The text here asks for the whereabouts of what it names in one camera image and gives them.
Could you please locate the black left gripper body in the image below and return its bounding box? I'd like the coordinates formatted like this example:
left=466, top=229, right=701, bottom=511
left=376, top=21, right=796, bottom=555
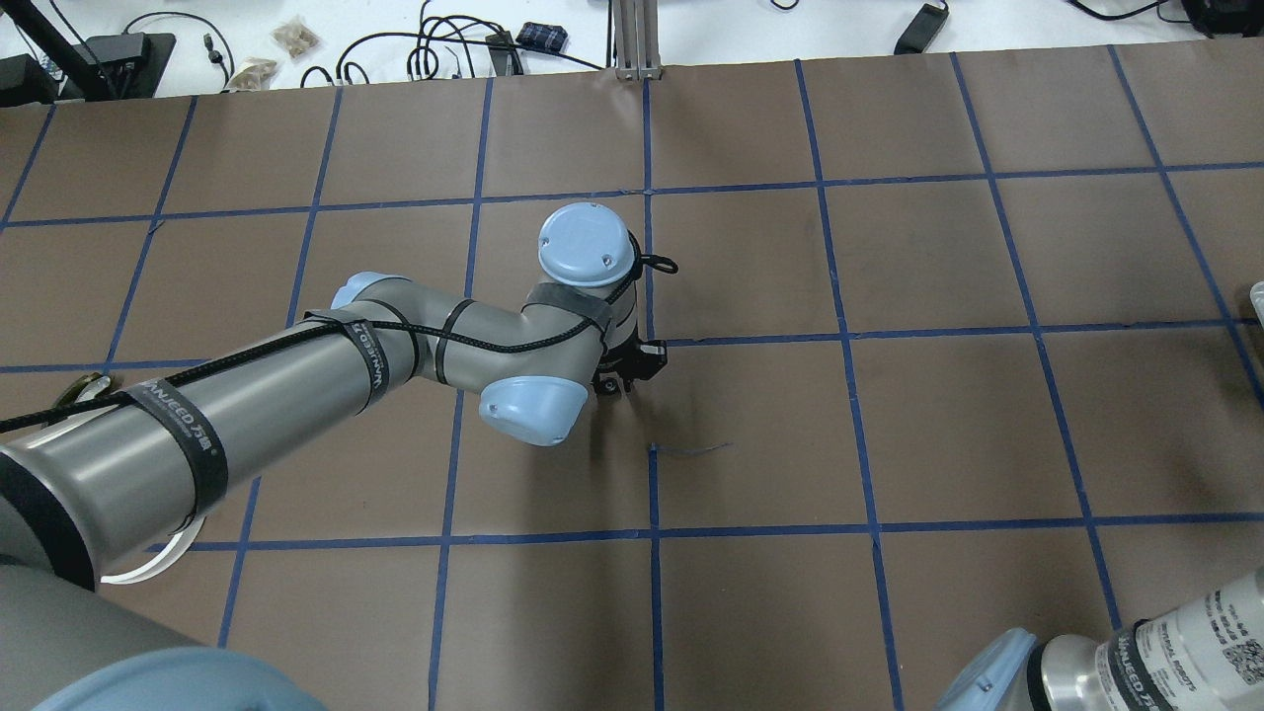
left=592, top=337, right=669, bottom=393

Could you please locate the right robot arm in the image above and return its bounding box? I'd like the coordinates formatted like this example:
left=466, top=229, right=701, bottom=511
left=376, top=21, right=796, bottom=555
left=933, top=571, right=1263, bottom=710

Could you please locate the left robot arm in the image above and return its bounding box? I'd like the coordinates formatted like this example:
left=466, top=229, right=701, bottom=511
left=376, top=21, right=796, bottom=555
left=1, top=202, right=678, bottom=710

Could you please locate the black power adapter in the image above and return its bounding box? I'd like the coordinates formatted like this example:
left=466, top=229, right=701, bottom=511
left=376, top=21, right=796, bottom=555
left=892, top=1, right=951, bottom=54

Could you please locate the white curved plastic part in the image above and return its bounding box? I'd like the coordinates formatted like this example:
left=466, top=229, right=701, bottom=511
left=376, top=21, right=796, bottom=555
left=100, top=520, right=204, bottom=587

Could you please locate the aluminium frame post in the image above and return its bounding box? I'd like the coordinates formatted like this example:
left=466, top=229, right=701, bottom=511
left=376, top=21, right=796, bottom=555
left=608, top=0, right=664, bottom=81

